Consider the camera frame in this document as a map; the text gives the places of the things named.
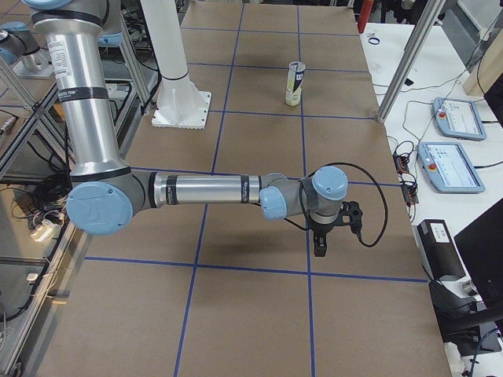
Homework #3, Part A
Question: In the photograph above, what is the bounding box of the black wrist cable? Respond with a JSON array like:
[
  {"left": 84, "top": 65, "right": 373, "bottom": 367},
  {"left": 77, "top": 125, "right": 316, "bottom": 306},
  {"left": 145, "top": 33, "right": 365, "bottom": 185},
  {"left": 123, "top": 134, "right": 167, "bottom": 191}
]
[{"left": 282, "top": 162, "right": 389, "bottom": 248}]

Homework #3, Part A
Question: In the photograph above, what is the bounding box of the black box with label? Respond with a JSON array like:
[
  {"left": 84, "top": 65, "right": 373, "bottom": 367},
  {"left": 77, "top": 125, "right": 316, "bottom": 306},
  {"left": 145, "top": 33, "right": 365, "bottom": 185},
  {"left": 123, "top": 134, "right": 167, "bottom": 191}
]
[{"left": 417, "top": 219, "right": 465, "bottom": 281}]

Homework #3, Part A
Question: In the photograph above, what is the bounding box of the white pedestal column base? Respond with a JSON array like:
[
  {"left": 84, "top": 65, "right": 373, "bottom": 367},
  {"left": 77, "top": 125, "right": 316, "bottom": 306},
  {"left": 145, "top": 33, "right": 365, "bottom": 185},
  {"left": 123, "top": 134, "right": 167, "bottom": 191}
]
[{"left": 141, "top": 0, "right": 211, "bottom": 130}]

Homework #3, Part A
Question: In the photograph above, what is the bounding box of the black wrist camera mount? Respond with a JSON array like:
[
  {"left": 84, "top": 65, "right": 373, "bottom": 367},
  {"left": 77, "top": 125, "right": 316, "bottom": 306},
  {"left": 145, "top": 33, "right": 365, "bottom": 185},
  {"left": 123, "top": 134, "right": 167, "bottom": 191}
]
[{"left": 340, "top": 201, "right": 363, "bottom": 237}]

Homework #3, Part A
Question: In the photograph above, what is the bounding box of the teach pendant farther from post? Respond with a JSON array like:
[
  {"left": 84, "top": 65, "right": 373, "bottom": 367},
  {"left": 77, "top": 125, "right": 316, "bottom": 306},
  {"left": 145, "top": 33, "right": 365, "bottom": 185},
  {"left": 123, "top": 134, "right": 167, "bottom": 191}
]
[{"left": 417, "top": 142, "right": 485, "bottom": 194}]

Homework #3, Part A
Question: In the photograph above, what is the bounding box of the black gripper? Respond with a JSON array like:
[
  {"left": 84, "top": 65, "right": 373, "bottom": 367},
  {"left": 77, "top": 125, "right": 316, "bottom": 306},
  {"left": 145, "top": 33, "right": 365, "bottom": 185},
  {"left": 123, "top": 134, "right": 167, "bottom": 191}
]
[{"left": 310, "top": 221, "right": 334, "bottom": 257}]

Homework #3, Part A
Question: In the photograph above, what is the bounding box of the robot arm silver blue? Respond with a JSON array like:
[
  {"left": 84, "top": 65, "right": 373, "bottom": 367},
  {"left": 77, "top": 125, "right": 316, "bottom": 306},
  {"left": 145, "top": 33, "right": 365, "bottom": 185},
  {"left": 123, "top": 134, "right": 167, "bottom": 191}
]
[{"left": 28, "top": 1, "right": 360, "bottom": 257}]

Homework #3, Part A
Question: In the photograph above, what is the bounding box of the small black electronics board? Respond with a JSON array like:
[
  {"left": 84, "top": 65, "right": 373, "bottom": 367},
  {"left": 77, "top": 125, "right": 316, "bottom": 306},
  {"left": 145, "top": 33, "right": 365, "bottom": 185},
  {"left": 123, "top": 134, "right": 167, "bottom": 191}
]
[{"left": 393, "top": 153, "right": 409, "bottom": 174}]

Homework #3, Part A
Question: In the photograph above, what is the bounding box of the teach pendant near post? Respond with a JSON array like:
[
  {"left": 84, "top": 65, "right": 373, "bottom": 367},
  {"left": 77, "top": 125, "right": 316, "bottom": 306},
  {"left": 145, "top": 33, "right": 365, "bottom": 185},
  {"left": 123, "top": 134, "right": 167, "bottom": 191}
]
[{"left": 432, "top": 97, "right": 486, "bottom": 141}]

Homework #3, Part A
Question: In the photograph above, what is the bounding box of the Wilson tennis ball can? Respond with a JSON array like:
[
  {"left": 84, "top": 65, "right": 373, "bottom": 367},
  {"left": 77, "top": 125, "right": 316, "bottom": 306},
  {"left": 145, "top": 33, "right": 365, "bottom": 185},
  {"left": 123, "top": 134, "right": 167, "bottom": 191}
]
[{"left": 285, "top": 61, "right": 306, "bottom": 107}]

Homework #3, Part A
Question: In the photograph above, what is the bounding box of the black monitor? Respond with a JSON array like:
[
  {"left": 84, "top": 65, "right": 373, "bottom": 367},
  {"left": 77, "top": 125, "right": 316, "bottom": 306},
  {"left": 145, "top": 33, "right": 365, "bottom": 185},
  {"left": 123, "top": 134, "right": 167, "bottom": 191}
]
[{"left": 454, "top": 199, "right": 502, "bottom": 306}]

